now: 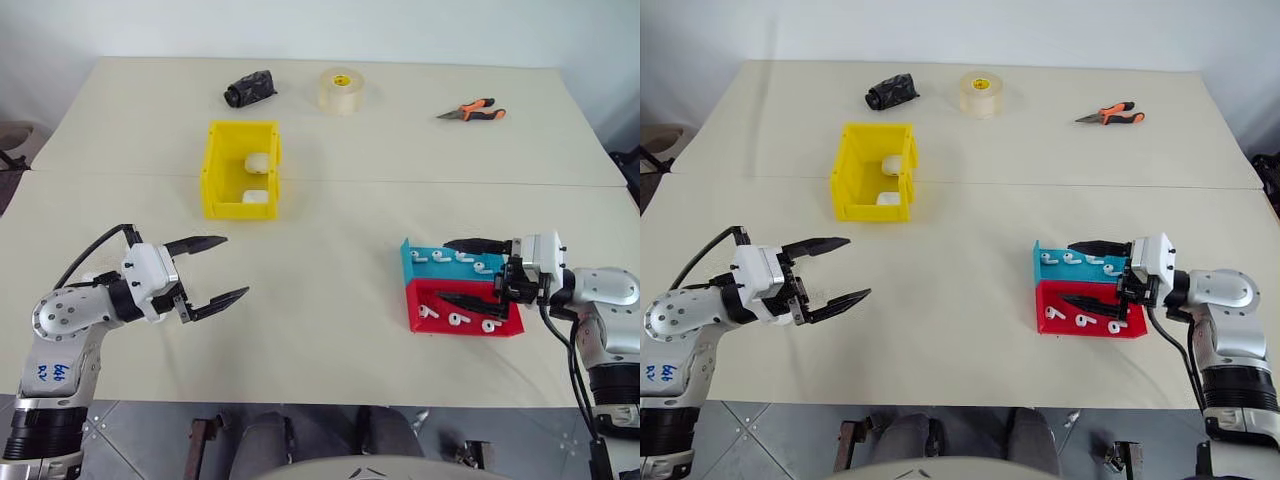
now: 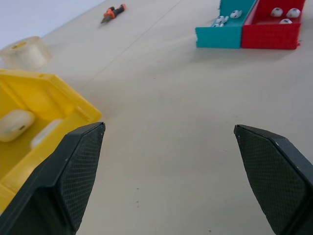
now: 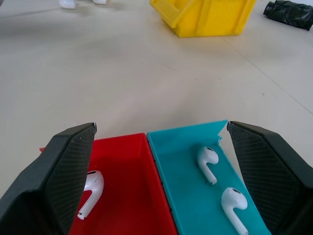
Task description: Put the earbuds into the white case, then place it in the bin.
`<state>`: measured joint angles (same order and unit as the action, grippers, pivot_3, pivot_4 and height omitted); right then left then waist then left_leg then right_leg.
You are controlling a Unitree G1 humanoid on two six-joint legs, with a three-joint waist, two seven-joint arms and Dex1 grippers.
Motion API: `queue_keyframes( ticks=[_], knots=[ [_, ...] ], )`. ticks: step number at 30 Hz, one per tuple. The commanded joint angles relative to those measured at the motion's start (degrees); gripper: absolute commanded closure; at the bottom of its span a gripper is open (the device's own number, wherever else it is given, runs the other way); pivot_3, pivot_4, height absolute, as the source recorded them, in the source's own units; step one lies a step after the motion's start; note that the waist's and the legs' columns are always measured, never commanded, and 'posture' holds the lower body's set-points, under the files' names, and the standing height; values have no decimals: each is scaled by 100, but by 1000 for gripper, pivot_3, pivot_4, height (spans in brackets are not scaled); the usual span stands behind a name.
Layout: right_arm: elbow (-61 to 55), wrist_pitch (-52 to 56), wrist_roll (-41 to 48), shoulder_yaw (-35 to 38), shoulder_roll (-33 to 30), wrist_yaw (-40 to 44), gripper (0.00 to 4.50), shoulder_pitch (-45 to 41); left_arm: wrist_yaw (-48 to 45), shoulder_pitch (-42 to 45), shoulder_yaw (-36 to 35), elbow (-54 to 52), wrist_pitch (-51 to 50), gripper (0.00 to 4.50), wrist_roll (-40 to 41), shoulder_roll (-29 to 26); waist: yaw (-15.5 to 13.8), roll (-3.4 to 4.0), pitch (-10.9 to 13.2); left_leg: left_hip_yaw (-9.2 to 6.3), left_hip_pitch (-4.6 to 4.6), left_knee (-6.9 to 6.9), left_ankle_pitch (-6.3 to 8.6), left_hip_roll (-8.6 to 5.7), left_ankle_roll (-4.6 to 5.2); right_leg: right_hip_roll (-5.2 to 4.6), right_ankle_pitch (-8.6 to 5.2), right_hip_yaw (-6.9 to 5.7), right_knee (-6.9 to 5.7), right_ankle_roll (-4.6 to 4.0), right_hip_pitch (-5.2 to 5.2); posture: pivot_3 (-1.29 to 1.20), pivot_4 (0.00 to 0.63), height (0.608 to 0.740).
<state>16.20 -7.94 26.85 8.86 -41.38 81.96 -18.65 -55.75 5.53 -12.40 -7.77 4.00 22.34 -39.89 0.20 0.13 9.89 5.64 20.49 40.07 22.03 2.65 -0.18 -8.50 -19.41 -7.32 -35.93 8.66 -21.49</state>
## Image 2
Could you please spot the clear adhesive tape roll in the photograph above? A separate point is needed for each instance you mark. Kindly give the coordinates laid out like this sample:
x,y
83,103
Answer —
x,y
27,55

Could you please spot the orange black pliers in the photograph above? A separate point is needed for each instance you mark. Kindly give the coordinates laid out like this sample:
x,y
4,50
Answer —
x,y
112,12

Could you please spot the red plastic tray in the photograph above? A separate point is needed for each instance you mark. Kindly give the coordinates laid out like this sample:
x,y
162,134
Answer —
x,y
269,36

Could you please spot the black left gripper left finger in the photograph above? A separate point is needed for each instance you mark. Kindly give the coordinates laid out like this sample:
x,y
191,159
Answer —
x,y
49,186

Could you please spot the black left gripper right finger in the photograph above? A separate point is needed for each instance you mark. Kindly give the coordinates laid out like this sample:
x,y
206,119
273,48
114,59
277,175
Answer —
x,y
281,183

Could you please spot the white case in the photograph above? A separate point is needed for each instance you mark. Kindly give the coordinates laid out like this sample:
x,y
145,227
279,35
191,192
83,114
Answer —
x,y
14,124
46,133

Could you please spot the teal plastic tray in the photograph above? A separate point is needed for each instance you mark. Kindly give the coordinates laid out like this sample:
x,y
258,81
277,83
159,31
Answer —
x,y
217,36

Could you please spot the white earbud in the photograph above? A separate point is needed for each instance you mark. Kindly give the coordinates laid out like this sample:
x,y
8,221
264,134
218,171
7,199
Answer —
x,y
276,11
236,14
222,19
216,25
293,12
285,21

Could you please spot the yellow plastic bin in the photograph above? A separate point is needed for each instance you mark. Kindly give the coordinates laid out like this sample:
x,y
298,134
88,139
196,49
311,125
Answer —
x,y
56,90

